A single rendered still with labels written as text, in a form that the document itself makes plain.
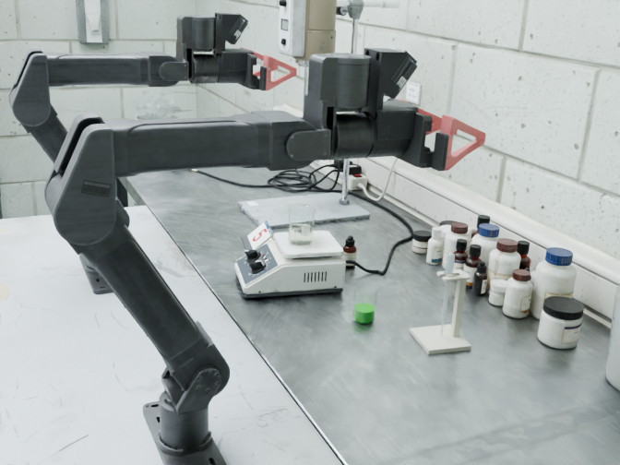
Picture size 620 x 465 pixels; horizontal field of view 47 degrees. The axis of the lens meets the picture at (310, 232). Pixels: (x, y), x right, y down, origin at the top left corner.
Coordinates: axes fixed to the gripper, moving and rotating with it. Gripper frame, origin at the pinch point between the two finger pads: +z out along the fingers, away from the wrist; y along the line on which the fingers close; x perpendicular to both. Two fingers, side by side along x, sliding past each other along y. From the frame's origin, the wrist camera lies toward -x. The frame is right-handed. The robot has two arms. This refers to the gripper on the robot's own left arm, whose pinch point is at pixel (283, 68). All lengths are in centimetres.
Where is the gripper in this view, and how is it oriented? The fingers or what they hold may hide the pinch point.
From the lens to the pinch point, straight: 150.5
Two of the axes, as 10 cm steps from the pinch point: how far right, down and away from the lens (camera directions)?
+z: 9.0, -1.0, 4.1
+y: -4.2, -3.3, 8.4
